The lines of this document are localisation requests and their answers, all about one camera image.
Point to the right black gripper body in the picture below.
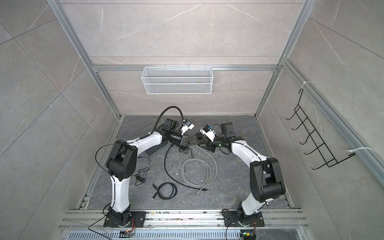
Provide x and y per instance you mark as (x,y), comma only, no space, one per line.
(213,145)

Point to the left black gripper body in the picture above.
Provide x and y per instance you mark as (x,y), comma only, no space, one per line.
(183,140)

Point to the dark grey network switch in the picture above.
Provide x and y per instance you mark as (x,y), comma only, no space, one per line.
(153,149)

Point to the black power adapter with cable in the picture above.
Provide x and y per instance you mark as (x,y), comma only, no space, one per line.
(188,150)

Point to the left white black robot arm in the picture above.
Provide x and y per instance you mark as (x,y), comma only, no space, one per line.
(122,161)

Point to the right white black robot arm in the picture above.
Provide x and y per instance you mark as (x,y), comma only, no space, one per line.
(266,179)

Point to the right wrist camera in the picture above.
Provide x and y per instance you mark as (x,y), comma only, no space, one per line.
(208,132)

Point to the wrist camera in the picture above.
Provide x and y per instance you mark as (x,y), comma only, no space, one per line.
(186,125)
(208,132)

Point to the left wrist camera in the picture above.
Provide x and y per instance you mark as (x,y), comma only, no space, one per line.
(186,125)

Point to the white wire mesh basket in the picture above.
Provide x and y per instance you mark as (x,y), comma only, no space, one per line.
(177,80)

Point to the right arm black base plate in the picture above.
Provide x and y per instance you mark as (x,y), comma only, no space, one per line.
(238,219)

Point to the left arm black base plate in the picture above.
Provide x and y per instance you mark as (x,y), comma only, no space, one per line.
(131,219)

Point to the aluminium mounting rail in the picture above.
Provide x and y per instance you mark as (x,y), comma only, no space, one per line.
(190,219)

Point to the black wire hook rack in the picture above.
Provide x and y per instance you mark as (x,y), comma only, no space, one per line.
(328,159)

